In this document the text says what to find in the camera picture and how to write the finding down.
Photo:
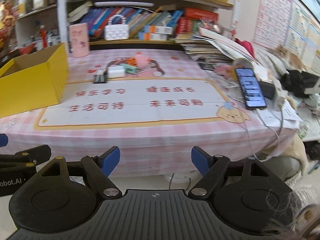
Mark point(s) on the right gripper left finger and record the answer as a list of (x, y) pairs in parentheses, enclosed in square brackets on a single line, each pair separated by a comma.
[(109, 160)]

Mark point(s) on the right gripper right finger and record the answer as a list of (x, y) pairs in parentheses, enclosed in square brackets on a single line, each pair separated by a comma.
[(201, 160)]

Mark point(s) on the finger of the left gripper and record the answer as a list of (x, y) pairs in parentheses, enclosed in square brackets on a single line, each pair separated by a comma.
[(3, 140)]

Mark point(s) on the black binder clip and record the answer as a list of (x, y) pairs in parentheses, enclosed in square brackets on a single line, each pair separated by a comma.
[(101, 76)]

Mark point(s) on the white charger plug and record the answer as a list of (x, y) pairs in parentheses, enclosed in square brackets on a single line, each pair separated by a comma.
[(114, 72)]

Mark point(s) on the yellow cardboard box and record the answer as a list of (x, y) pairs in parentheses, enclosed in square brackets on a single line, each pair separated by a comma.
[(33, 81)]

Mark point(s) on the pink checkered tablecloth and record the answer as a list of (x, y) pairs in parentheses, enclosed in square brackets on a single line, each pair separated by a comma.
[(155, 117)]

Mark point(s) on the black smartphone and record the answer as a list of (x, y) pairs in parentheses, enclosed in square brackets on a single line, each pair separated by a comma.
[(251, 90)]

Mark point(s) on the pink fluffy plush toy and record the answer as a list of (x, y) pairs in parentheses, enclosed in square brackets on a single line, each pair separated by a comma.
[(141, 61)]

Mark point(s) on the stack of magazines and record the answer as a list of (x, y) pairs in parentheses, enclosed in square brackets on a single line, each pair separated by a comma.
[(211, 48)]

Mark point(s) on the red dressed figurine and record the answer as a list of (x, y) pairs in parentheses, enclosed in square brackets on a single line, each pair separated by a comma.
[(43, 35)]

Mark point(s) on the white shelf cabinet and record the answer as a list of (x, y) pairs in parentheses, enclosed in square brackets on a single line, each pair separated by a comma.
[(52, 14)]

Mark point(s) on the white quilted pearl handbag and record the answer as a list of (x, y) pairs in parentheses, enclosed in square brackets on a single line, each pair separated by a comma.
[(113, 32)]

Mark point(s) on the pink cartoon pen holder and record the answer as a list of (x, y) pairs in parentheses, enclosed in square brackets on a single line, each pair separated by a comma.
[(79, 39)]

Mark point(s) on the orange fluffy cat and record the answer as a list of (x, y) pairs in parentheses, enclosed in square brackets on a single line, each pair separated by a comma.
[(291, 60)]

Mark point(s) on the red thick dictionary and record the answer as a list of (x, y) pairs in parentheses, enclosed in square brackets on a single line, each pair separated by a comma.
[(199, 14)]

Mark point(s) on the wooden bookshelf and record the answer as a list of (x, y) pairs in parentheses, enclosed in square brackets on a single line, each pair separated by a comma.
[(153, 8)]

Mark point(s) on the alphabet wall poster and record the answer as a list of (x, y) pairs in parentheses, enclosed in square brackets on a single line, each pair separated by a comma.
[(272, 23)]

